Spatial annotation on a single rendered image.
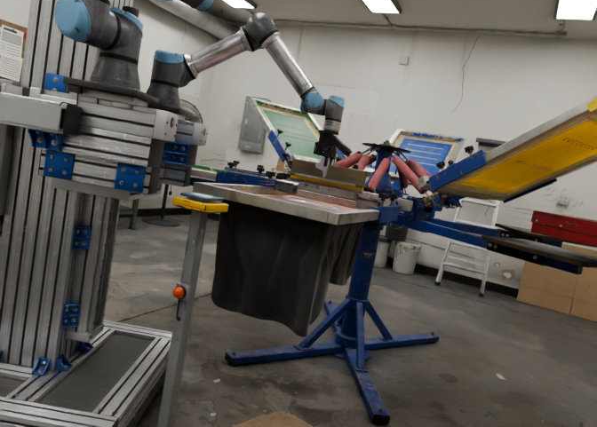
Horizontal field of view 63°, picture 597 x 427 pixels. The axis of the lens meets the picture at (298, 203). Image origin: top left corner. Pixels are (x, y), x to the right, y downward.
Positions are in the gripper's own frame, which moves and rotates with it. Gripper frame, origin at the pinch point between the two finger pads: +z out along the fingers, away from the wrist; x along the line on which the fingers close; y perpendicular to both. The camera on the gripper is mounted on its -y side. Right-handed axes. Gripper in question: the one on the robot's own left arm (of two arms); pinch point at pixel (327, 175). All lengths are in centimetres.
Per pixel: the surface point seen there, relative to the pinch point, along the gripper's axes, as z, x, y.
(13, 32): -74, -98, 379
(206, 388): 109, 15, 34
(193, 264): 35, 76, 10
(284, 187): 9.4, 0.4, 19.8
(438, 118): -86, -415, 33
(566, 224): 1, -5, -97
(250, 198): 12, 57, 4
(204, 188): 12, 57, 24
